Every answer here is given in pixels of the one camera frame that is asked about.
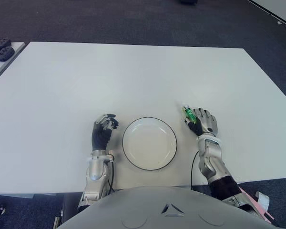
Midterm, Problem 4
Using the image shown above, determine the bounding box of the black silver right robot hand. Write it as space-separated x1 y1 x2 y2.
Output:
184 107 218 137

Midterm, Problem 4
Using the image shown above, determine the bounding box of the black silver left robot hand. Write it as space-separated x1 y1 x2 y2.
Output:
92 114 120 151

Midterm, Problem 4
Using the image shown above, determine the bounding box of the green toothpaste tube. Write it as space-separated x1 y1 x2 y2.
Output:
181 102 198 125

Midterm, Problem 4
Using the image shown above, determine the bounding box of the white plate with black rim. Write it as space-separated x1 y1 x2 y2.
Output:
122 116 178 171

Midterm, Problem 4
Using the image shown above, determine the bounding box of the pink cardboard box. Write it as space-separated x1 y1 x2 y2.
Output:
238 186 276 220

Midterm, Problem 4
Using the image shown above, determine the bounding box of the grey robot torso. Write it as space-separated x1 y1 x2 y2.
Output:
59 186 281 229

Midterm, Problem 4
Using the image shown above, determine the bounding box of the white paper strip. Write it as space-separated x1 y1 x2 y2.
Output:
255 191 270 212

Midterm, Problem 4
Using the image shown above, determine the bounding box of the white side table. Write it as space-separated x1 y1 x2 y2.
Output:
0 42 26 86

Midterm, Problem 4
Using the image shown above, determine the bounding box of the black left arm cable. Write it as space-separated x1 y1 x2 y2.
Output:
107 155 117 194

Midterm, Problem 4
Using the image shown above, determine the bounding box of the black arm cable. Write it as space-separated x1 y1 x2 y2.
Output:
107 155 117 194
190 150 201 190

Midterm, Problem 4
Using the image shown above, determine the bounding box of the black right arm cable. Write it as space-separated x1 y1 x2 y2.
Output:
190 150 201 190

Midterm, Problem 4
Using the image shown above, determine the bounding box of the silver table leg bracket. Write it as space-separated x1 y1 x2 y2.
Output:
53 209 64 229

